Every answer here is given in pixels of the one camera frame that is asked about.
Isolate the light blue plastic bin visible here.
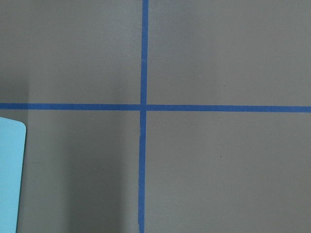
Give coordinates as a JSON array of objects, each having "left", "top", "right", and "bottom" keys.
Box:
[{"left": 0, "top": 117, "right": 26, "bottom": 233}]

